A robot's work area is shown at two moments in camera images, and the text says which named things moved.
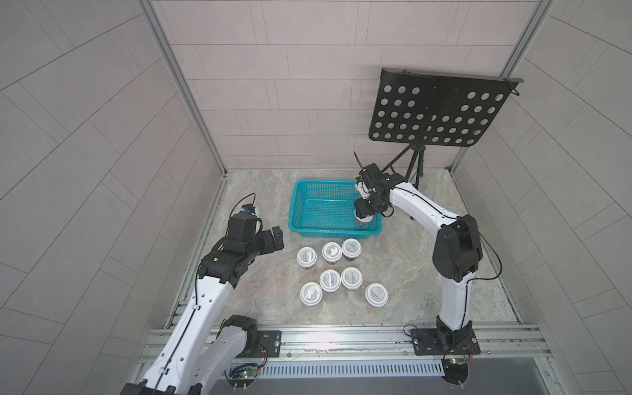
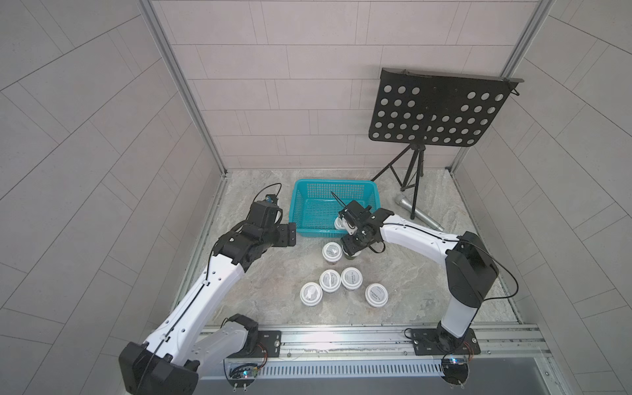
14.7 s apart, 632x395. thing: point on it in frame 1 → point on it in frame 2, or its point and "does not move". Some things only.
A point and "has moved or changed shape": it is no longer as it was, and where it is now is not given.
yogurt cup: [351, 278] does not move
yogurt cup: [332, 252] does not move
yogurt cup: [362, 221] has moved or changed shape
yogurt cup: [351, 248] does not move
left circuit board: [242, 374] does not move
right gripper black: [361, 208] → [349, 246]
